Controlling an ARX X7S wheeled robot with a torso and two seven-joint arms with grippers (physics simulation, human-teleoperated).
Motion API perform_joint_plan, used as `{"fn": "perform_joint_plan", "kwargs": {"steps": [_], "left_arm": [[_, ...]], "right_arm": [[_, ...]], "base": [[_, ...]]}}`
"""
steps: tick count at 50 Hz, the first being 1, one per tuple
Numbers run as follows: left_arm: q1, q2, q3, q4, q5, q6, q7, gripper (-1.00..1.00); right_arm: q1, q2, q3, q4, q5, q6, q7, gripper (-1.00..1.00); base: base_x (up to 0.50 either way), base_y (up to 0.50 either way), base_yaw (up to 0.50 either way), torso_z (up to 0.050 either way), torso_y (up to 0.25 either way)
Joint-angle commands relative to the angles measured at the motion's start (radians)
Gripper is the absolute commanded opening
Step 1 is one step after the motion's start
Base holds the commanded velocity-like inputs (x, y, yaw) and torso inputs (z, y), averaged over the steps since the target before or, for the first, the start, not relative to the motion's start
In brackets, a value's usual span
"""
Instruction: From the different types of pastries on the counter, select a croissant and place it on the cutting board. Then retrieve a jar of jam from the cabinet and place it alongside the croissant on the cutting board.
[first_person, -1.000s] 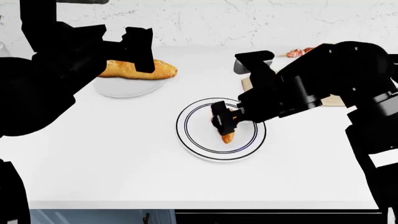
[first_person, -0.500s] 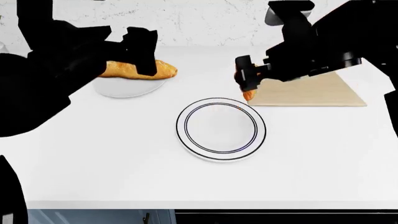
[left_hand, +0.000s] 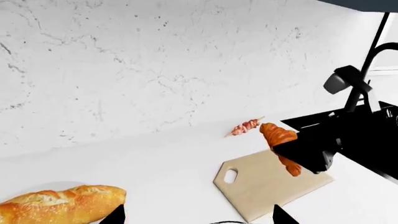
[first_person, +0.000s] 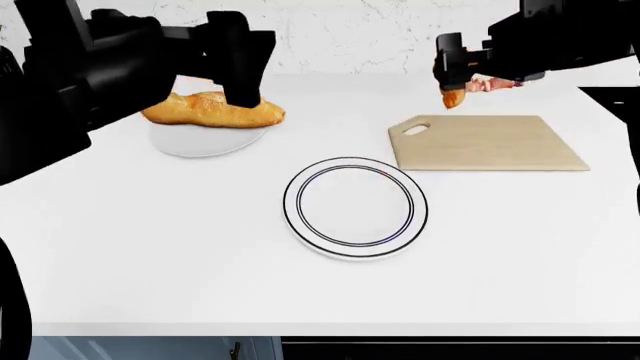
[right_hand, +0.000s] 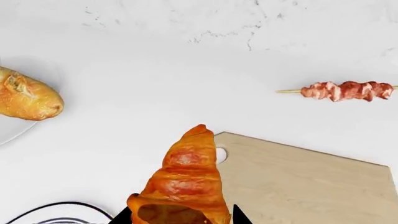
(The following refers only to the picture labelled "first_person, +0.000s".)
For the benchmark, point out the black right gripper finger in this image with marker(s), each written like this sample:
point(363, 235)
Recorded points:
point(452, 71)
point(450, 41)

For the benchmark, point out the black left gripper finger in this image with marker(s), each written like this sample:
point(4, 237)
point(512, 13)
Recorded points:
point(239, 22)
point(245, 75)

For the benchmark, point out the golden brown croissant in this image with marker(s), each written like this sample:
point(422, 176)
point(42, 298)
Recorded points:
point(453, 98)

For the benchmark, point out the light wooden cutting board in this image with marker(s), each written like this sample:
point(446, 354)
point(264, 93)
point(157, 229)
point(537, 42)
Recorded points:
point(485, 144)

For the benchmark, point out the blue-grey cabinet door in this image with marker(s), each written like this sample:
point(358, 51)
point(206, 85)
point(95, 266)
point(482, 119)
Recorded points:
point(150, 348)

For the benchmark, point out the pink bacon strips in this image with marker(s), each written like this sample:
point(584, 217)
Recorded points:
point(487, 84)

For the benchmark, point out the golden baguette bread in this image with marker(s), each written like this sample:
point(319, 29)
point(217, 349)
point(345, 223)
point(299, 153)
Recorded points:
point(215, 109)

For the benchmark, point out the plain white plate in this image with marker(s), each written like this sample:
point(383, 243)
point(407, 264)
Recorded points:
point(205, 140)

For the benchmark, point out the black cooktop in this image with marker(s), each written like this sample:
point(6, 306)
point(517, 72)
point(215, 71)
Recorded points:
point(620, 123)

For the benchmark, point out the white plate with black rings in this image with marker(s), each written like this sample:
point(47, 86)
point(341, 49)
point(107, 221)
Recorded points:
point(355, 208)

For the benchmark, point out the black built-in appliance front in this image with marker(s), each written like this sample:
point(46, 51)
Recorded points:
point(460, 348)

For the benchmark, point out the black robot torso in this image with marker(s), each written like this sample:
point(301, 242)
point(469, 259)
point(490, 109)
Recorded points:
point(12, 300)

